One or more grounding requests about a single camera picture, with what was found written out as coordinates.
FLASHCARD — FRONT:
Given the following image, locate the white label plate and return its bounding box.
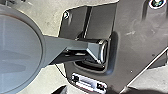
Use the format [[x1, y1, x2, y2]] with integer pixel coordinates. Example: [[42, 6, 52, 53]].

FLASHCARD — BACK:
[[70, 72, 108, 92]]

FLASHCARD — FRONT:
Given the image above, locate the white cable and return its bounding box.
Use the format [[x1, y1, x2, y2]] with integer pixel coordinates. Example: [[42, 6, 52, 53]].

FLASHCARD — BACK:
[[121, 46, 168, 94]]

